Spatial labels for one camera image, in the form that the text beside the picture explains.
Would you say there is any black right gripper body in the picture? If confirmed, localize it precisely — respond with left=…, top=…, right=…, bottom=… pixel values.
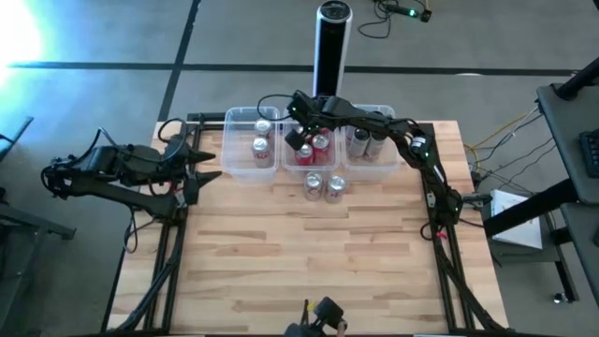
left=287, top=91, right=331, bottom=135

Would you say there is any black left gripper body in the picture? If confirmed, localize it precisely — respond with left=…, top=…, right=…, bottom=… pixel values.
left=161, top=135, right=196, bottom=187

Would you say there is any silver Diet Coke can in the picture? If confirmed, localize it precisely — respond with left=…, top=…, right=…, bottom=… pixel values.
left=251, top=137, right=273, bottom=169
left=253, top=118, right=274, bottom=139
left=324, top=174, right=348, bottom=205
left=303, top=170, right=325, bottom=202

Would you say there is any black arm base connector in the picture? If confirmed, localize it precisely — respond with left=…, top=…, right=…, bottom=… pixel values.
left=462, top=191, right=493, bottom=208

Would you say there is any clear plastic bin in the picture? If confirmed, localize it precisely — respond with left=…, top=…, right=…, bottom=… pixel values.
left=280, top=105, right=341, bottom=182
left=340, top=103, right=402, bottom=183
left=220, top=105, right=281, bottom=186

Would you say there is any black and white tower fan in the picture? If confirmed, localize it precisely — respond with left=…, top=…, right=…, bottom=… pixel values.
left=312, top=0, right=354, bottom=98

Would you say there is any black power strip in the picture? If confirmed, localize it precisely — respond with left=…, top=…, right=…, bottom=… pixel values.
left=384, top=3, right=419, bottom=19

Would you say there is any black metal stand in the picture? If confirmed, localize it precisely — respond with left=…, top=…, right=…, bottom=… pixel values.
left=0, top=115, right=79, bottom=337

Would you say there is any black desk beam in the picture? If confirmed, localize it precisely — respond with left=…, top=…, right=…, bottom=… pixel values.
left=481, top=177, right=579, bottom=239

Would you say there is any white box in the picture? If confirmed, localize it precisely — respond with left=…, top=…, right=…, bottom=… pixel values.
left=489, top=188, right=545, bottom=252

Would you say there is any dark grey desk top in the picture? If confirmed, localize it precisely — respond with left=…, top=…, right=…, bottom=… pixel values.
left=559, top=201, right=599, bottom=310
left=534, top=81, right=599, bottom=206

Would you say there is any grey desk base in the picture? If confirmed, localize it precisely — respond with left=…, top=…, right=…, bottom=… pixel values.
left=486, top=205, right=581, bottom=305

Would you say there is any black round pole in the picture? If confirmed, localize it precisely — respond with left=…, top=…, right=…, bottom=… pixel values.
left=554, top=55, right=599, bottom=100

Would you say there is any black keyboard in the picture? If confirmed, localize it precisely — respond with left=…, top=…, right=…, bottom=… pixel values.
left=577, top=128, right=599, bottom=179

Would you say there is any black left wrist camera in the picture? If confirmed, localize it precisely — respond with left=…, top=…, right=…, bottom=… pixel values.
left=183, top=180, right=201, bottom=206

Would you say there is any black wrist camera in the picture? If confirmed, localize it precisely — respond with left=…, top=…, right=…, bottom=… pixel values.
left=183, top=180, right=201, bottom=206
left=284, top=128, right=306, bottom=152

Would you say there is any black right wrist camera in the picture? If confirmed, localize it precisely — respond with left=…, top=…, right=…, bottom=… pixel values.
left=284, top=128, right=306, bottom=152

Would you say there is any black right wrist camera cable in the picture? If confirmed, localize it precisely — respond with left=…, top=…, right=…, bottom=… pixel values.
left=256, top=93, right=297, bottom=122

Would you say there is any black floor cable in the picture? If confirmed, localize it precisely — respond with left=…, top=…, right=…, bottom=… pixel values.
left=357, top=0, right=394, bottom=40

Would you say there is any yellow floor cable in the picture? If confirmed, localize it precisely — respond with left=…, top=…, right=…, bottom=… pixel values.
left=465, top=107, right=540, bottom=152

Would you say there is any black aluminium table frame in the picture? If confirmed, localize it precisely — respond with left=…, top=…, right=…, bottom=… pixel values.
left=100, top=111, right=509, bottom=336

